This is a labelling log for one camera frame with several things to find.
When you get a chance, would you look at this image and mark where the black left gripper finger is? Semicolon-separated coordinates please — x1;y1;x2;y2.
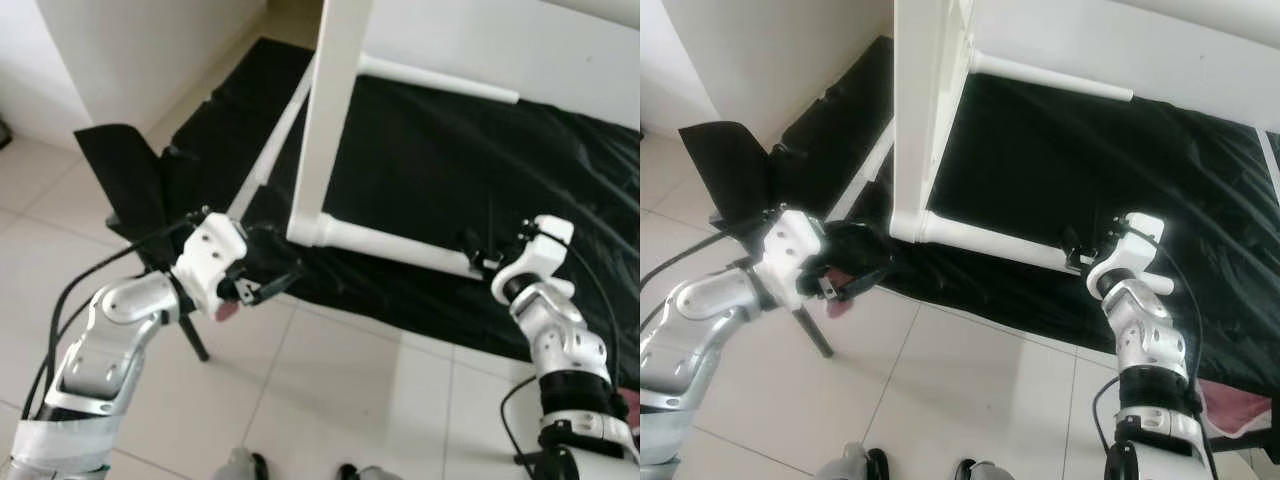
255;273;305;305
835;266;892;302

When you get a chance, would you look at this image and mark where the white plastic table leg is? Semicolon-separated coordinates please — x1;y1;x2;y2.
918;209;1177;297
358;54;522;105
318;214;501;282
967;50;1137;104

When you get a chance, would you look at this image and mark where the white plastic table top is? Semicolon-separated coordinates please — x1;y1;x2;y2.
888;0;977;244
288;0;376;247

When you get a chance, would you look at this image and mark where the black table cloth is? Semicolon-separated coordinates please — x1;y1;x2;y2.
680;35;1280;401
75;38;641;367

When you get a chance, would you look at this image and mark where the grey left robot foot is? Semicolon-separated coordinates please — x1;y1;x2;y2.
814;442;890;480
213;447;271;480

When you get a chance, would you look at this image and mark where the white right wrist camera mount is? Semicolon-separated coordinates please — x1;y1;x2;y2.
490;214;577;305
1085;211;1167;297

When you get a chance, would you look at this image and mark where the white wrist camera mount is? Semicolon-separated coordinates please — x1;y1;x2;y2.
1085;211;1167;297
170;211;249;314
755;207;831;312
490;214;577;305

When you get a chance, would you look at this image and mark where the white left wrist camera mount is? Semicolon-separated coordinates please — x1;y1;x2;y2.
755;207;831;312
170;211;249;314

